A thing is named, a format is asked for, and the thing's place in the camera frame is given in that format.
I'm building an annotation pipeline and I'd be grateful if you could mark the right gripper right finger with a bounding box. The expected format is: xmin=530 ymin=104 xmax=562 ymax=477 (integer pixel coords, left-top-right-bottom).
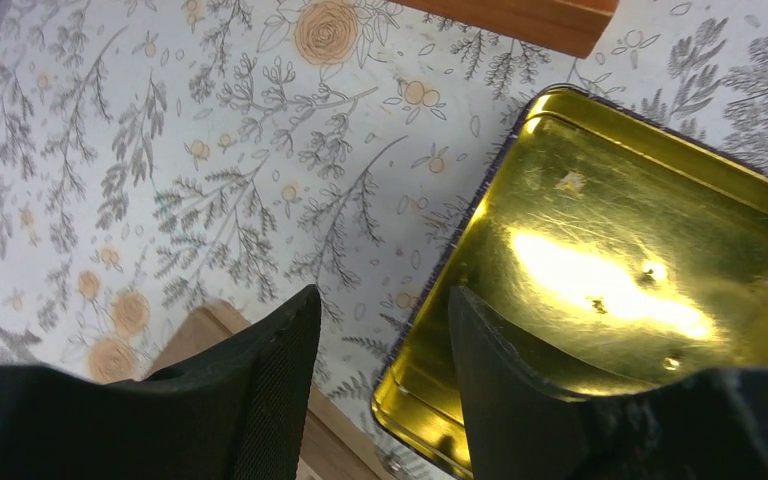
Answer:
xmin=448 ymin=286 xmax=768 ymax=479

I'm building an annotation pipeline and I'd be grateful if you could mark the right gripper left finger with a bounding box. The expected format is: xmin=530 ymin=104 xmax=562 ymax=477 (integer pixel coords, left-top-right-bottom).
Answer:
xmin=0 ymin=285 xmax=321 ymax=479

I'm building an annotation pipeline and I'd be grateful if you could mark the yellow tin box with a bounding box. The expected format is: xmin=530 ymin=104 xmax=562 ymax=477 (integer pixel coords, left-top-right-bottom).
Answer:
xmin=371 ymin=85 xmax=768 ymax=479

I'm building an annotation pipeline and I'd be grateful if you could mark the wooden chess board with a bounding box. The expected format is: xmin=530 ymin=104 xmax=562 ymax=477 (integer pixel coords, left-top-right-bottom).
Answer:
xmin=150 ymin=301 xmax=393 ymax=479

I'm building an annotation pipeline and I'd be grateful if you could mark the floral table cloth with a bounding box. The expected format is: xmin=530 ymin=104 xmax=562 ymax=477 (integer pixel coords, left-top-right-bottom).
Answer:
xmin=0 ymin=1 xmax=768 ymax=479

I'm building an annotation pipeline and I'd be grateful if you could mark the orange compartment tray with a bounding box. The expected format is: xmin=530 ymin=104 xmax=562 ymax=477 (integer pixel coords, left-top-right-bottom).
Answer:
xmin=400 ymin=0 xmax=620 ymax=58

